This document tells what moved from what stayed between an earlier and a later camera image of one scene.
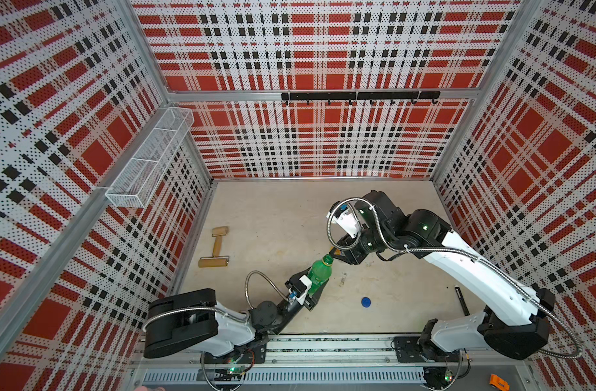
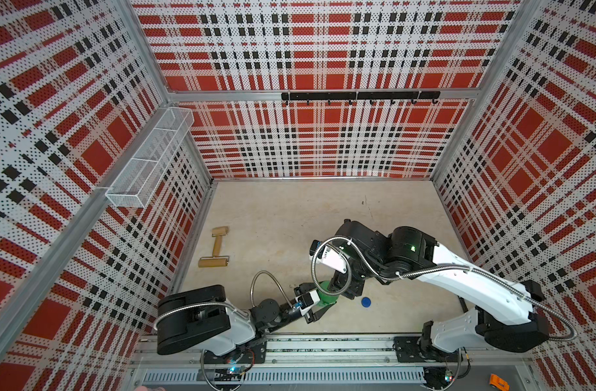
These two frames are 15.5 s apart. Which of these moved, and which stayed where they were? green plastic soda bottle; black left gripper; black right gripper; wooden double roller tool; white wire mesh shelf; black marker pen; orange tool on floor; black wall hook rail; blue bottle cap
Moved: green plastic soda bottle; black right gripper; black left gripper
Stayed: black marker pen; white wire mesh shelf; wooden double roller tool; blue bottle cap; black wall hook rail; orange tool on floor
